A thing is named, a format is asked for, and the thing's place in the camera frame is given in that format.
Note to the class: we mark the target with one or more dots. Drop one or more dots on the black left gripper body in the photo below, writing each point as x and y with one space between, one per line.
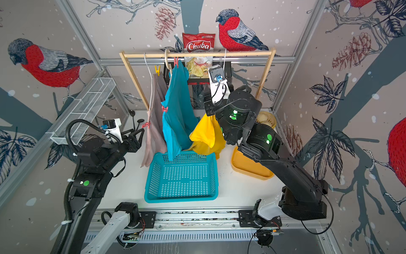
128 146

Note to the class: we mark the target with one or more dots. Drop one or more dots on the yellow t-shirt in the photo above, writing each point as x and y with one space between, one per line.
207 137

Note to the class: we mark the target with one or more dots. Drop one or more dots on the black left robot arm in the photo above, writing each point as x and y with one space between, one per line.
93 173

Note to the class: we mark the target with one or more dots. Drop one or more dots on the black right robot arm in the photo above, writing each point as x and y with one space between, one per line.
301 197

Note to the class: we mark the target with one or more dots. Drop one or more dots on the red clothespin on pink shirt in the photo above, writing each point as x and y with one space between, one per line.
146 125

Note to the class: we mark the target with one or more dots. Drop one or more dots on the pink-grey t-shirt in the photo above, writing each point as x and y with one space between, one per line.
155 141

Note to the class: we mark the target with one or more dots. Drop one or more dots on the teal t-shirt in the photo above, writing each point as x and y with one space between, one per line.
180 121

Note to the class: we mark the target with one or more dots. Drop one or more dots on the yellow clothespin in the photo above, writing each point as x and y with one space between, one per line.
157 70

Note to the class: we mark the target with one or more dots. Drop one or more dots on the teal plastic laundry basket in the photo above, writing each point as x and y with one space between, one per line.
190 177

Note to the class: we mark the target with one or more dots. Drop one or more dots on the red Chuba chips bag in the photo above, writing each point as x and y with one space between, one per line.
197 64

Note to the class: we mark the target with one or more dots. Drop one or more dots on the yellow plastic tray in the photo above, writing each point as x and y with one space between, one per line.
246 166

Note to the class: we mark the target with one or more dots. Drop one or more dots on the yellow bowl with buns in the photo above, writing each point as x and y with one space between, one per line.
267 119

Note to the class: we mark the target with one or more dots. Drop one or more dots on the wooden clothes rack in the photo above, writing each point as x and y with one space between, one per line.
125 59

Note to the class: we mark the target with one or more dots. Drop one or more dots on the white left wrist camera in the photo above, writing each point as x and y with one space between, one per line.
112 126

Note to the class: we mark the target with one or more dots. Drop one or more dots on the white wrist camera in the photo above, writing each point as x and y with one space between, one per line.
112 126
218 82

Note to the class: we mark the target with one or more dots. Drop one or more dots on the white wire wall shelf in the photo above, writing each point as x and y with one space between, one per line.
85 106

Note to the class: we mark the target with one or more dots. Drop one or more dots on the wooden ring hanger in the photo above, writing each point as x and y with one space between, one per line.
168 66

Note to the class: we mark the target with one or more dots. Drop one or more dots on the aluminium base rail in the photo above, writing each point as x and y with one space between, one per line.
189 225

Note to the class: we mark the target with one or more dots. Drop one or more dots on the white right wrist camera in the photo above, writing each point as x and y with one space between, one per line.
218 82

